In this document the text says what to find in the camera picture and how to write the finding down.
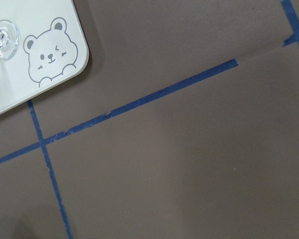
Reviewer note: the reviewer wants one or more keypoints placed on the clear wine glass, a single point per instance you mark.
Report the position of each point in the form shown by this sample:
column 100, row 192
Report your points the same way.
column 9, row 39

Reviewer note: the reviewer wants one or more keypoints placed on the cream bear tray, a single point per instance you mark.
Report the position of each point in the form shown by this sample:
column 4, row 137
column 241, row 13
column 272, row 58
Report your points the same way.
column 52, row 49

